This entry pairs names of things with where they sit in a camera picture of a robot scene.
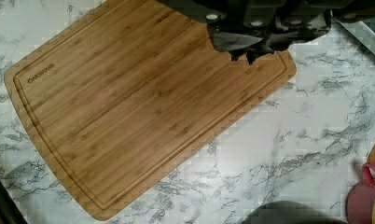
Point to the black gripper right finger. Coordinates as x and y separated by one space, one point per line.
299 32

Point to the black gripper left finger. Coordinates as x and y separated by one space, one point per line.
237 41

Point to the bamboo cutting board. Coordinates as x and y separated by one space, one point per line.
121 97

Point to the pink mug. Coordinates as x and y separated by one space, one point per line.
361 198

